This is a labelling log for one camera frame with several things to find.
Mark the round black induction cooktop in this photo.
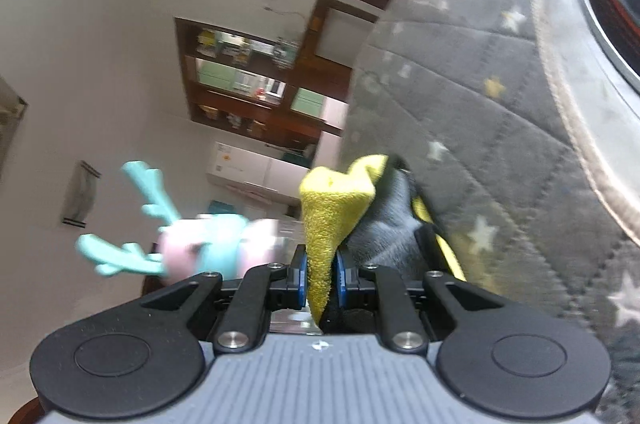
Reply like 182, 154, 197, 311
537, 0, 640, 240

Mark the yellow and grey cloth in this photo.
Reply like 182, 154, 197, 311
298, 152, 468, 335

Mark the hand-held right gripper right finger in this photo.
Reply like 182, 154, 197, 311
335, 250, 508, 353

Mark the dark wooden table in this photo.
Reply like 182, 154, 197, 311
292, 0, 381, 105

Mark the grey star quilted mat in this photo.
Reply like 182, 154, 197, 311
340, 0, 640, 405

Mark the dark wooden shelf cabinet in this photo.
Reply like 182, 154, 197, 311
175, 16, 351, 155

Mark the white refrigerator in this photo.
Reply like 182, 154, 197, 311
206, 141, 321, 205

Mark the pink bottle with teal antlers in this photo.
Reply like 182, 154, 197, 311
75, 160, 301, 287

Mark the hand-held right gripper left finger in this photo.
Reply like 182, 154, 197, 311
140, 245, 308, 352

